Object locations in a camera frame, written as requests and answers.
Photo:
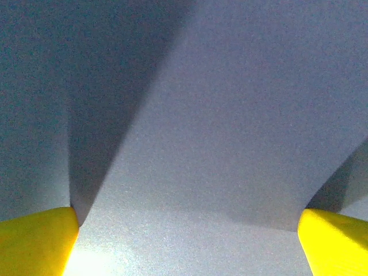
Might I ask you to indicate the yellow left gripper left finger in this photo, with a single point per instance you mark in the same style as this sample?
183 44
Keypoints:
34 244

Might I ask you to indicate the purple cloth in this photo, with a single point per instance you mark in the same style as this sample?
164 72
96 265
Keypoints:
201 115

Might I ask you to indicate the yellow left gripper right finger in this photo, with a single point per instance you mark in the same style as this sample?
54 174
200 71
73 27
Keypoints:
336 247

